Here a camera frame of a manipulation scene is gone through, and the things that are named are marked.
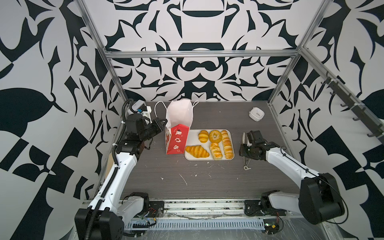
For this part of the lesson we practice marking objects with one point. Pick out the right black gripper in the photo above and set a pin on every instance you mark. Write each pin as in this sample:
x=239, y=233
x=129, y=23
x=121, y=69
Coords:
x=252, y=140

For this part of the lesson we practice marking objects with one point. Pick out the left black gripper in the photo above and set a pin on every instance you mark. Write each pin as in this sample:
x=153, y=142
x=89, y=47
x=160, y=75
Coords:
x=154, y=128

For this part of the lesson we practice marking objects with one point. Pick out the long striped fake bread loaf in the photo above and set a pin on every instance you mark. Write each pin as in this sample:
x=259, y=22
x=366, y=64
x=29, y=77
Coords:
x=227, y=145

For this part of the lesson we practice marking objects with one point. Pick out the fake bagel bread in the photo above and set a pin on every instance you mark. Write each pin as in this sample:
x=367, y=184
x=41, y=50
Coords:
x=215, y=136

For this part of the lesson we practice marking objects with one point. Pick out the fake orange pastry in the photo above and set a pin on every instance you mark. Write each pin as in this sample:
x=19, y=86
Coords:
x=216, y=151

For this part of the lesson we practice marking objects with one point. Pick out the red white paper bag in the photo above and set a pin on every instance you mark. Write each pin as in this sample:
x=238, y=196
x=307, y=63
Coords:
x=180, y=115

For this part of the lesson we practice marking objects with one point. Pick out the fake green-brown bun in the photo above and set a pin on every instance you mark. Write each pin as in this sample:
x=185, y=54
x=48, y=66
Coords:
x=197, y=151

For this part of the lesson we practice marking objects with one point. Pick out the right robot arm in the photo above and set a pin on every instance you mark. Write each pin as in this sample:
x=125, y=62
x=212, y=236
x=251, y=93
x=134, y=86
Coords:
x=319, y=199

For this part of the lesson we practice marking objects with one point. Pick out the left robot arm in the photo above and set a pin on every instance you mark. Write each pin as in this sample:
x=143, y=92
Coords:
x=105, y=218

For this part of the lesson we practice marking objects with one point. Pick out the white digital clock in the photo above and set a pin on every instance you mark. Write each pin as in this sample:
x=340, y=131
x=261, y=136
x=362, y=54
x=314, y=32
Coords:
x=132, y=107

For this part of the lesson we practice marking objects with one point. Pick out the white round timer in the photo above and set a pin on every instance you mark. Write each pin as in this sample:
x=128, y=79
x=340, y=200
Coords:
x=256, y=114

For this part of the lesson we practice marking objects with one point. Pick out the white plastic tray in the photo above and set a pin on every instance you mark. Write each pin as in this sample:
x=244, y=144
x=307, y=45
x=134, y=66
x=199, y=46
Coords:
x=193, y=140

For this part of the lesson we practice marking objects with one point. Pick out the small circuit board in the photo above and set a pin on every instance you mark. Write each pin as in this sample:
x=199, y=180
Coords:
x=272, y=228

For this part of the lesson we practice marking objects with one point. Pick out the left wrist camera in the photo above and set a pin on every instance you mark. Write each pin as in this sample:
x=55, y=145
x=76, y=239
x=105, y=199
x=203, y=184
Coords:
x=145, y=110

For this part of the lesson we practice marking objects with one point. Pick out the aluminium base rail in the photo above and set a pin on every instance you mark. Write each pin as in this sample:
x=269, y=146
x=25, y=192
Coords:
x=207, y=214

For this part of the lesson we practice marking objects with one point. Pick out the wall hook rail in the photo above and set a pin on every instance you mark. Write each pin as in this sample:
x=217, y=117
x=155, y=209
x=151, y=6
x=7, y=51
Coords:
x=350, y=102

